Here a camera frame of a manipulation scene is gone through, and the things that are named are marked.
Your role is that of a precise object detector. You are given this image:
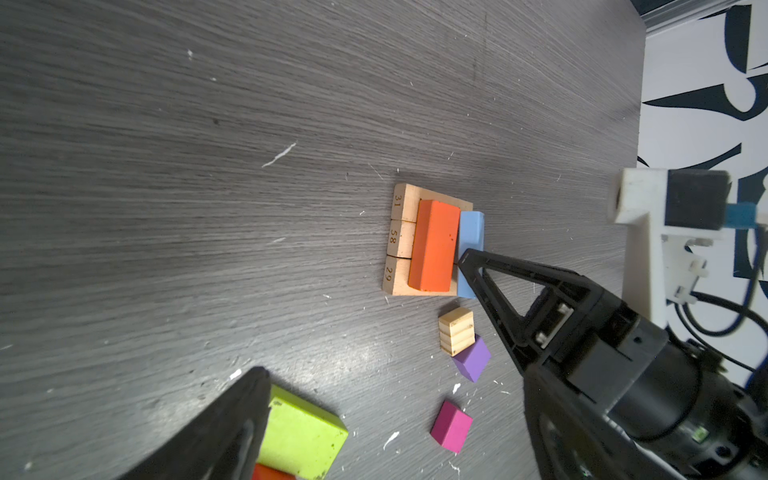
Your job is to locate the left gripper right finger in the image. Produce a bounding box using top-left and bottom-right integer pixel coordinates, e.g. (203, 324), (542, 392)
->
(524, 365), (642, 479)

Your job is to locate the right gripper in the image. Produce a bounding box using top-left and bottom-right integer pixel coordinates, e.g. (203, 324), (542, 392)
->
(459, 249), (669, 414)

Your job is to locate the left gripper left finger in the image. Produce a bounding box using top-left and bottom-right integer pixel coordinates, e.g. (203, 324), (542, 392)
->
(122, 367), (272, 480)

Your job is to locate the red arch wood block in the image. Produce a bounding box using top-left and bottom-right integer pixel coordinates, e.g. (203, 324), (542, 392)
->
(252, 464), (296, 480)

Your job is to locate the green wood block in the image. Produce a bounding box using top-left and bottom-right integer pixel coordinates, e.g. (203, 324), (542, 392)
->
(257, 385), (349, 479)

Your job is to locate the light blue wood block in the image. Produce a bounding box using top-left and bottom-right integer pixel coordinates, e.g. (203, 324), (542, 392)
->
(456, 211), (485, 299)

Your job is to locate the orange wood block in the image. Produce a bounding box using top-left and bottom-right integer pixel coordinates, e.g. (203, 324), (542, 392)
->
(408, 200), (461, 293)

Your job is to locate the natural wood long block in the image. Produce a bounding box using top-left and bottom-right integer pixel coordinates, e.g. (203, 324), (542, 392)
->
(382, 256), (459, 297)
(387, 219), (416, 259)
(391, 183), (473, 222)

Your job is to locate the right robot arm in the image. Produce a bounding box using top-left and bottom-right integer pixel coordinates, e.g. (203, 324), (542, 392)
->
(459, 249), (767, 479)

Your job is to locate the magenta wood block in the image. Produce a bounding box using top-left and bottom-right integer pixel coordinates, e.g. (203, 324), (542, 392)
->
(430, 400), (473, 454)

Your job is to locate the small natural wood cube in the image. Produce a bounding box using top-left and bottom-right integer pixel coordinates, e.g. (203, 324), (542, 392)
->
(438, 307), (475, 357)

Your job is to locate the purple wood cube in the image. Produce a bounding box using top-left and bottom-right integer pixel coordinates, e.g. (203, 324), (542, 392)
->
(453, 335), (491, 383)

